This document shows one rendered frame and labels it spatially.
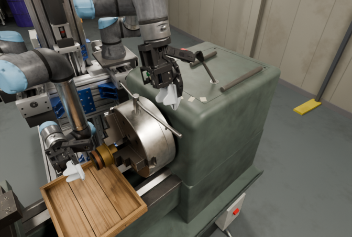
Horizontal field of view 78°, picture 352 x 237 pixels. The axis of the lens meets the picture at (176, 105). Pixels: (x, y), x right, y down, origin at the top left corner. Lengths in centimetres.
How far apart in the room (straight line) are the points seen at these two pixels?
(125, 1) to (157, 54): 16
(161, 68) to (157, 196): 61
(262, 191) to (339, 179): 74
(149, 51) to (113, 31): 80
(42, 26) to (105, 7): 89
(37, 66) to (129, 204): 62
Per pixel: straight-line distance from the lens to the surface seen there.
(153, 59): 57
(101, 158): 86
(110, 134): 88
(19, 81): 89
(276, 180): 229
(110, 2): 65
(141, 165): 82
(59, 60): 94
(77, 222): 101
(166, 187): 103
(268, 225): 203
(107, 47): 140
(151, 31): 55
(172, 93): 62
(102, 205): 101
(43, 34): 152
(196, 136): 80
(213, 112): 80
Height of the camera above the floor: 173
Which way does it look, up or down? 37 degrees down
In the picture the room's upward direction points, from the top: straight up
